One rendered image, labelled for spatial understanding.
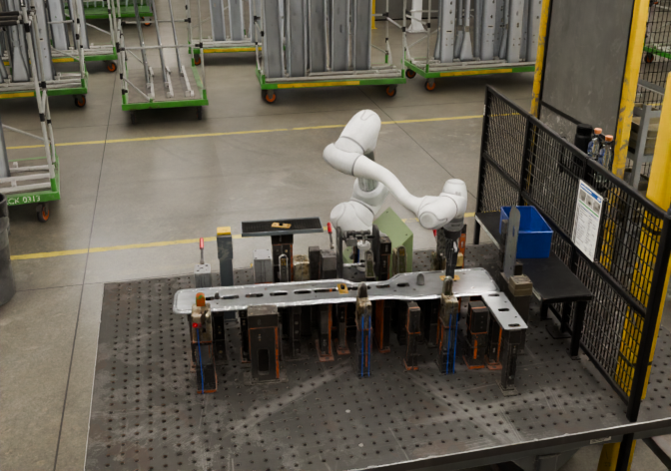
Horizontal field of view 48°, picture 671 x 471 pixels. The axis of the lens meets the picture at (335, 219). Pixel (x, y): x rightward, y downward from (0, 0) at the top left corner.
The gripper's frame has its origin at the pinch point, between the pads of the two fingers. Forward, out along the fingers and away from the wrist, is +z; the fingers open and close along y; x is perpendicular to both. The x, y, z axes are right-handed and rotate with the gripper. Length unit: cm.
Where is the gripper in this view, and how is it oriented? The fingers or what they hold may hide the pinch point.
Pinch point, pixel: (449, 269)
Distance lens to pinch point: 329.2
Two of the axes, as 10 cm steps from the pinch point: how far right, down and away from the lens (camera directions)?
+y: 1.4, 4.0, -9.1
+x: 9.9, -0.7, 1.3
